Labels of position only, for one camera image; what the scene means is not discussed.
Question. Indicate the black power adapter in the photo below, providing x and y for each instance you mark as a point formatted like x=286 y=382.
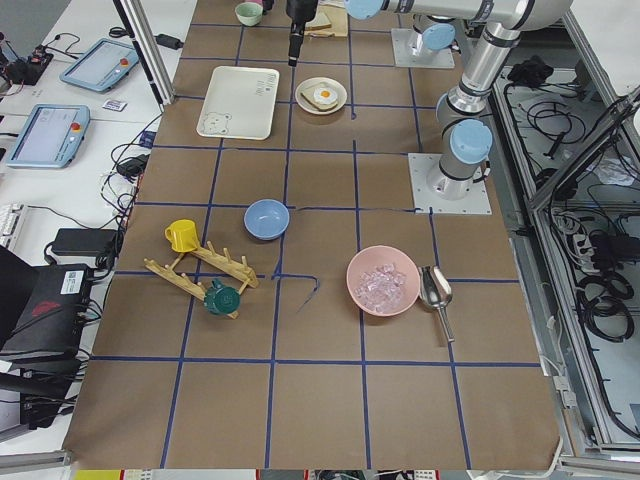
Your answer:
x=78 y=242

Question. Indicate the near teach pendant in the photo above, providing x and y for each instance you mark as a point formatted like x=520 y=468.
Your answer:
x=50 y=137

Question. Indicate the black computer box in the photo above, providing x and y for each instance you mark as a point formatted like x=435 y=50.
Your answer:
x=41 y=309

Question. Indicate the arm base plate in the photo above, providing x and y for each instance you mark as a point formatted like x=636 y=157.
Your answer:
x=434 y=192
x=403 y=58

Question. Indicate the light green bowl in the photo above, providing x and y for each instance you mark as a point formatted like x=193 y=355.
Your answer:
x=249 y=13

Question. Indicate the white round plate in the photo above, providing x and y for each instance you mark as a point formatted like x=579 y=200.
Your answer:
x=306 y=106

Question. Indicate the white bread slice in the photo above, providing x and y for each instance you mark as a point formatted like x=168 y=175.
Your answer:
x=321 y=21

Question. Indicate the blue bowl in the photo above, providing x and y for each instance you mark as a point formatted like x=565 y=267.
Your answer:
x=266 y=219

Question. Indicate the far teach pendant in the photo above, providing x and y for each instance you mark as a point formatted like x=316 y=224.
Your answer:
x=102 y=66

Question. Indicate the dark green mug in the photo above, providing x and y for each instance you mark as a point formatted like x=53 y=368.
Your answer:
x=221 y=299

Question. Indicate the fried egg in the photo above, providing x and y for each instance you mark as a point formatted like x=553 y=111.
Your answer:
x=324 y=96

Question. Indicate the cream bear tray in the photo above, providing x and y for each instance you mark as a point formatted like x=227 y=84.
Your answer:
x=239 y=103

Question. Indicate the yellow mug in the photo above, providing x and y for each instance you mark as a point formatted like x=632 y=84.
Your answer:
x=182 y=235

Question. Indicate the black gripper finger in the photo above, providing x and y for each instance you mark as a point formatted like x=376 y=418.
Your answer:
x=296 y=39

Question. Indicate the wooden cutting board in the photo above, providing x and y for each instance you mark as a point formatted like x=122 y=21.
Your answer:
x=331 y=20

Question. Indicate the small power brick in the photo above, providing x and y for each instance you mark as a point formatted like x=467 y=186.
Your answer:
x=169 y=41

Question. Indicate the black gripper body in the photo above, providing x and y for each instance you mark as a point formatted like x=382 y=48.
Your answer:
x=299 y=10

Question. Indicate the pink bowl with ice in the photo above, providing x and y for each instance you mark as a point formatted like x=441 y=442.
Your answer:
x=383 y=280

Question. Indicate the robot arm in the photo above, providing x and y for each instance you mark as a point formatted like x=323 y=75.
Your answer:
x=431 y=35
x=466 y=140

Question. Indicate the teach pendant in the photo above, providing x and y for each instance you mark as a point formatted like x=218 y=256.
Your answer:
x=50 y=137
x=102 y=66

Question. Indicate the aluminium frame post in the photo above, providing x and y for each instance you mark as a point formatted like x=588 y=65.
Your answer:
x=135 y=22

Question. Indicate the metal scoop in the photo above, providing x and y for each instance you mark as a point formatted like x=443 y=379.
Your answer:
x=436 y=294

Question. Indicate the bread slice on plate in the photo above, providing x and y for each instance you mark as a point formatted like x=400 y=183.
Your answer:
x=307 y=93

